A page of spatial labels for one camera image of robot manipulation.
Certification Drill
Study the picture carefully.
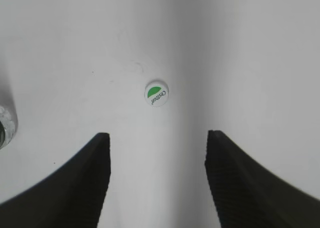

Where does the clear Cestbon water bottle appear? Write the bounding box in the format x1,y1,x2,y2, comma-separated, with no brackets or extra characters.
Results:
0,105,18,149

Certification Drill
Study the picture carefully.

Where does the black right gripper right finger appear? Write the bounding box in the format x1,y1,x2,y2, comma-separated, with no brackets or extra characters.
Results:
204,130,320,228

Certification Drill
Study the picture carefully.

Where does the white green bottle cap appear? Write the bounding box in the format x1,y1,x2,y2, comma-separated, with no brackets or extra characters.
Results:
144,79,170,108

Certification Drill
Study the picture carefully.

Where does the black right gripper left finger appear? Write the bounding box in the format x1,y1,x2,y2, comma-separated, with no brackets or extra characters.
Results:
0,132,111,228

